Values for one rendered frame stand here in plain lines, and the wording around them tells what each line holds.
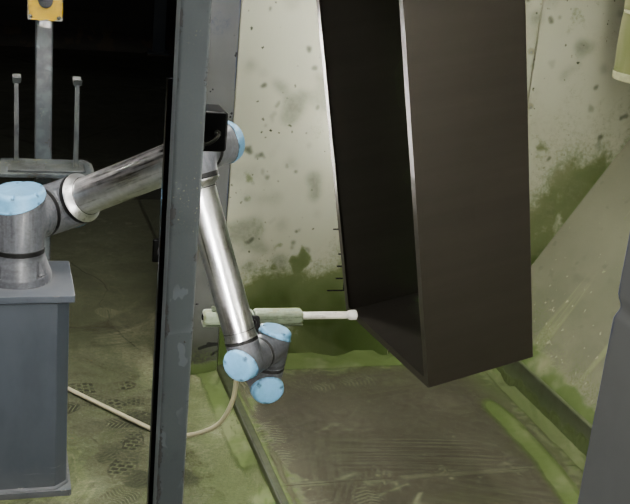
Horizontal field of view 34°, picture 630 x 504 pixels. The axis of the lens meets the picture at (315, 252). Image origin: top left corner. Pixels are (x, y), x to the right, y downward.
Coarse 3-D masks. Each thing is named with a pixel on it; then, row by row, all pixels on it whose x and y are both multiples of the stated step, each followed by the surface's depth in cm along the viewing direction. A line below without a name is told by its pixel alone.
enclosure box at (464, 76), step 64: (320, 0) 309; (384, 0) 317; (448, 0) 259; (512, 0) 266; (384, 64) 324; (448, 64) 265; (512, 64) 272; (384, 128) 331; (448, 128) 271; (512, 128) 278; (384, 192) 339; (448, 192) 277; (512, 192) 285; (384, 256) 347; (448, 256) 284; (512, 256) 292; (384, 320) 339; (448, 320) 291; (512, 320) 299
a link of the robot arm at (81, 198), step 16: (240, 144) 277; (128, 160) 289; (144, 160) 284; (160, 160) 281; (224, 160) 272; (80, 176) 303; (96, 176) 294; (112, 176) 290; (128, 176) 287; (144, 176) 285; (160, 176) 283; (64, 192) 298; (80, 192) 296; (96, 192) 294; (112, 192) 291; (128, 192) 290; (144, 192) 290; (64, 208) 298; (80, 208) 299; (96, 208) 298; (64, 224) 302; (80, 224) 304
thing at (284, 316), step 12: (204, 312) 309; (216, 312) 309; (252, 312) 312; (264, 312) 313; (276, 312) 314; (288, 312) 315; (300, 312) 316; (312, 312) 318; (324, 312) 319; (336, 312) 320; (348, 312) 321; (204, 324) 310; (216, 324) 309; (288, 324) 316; (300, 324) 317
